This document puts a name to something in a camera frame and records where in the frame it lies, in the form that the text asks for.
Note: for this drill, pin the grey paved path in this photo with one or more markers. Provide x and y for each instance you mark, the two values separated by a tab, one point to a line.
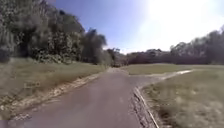
100	103

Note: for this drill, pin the wood of trees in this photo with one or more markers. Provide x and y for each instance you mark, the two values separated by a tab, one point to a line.
50	36

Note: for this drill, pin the grass verge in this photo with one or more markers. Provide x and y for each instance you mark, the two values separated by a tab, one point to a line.
40	75

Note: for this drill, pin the grass field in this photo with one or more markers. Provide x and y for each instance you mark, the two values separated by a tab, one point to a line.
190	96

